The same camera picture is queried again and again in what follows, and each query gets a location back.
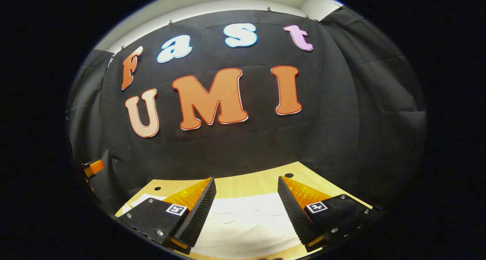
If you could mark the white jeans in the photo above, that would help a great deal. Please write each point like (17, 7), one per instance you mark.
(246, 226)

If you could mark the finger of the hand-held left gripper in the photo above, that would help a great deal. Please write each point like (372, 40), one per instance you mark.
(93, 167)

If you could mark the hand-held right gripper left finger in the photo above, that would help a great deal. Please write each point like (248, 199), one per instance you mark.
(199, 210)

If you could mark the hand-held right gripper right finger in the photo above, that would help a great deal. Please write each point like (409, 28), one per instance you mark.
(294, 210)

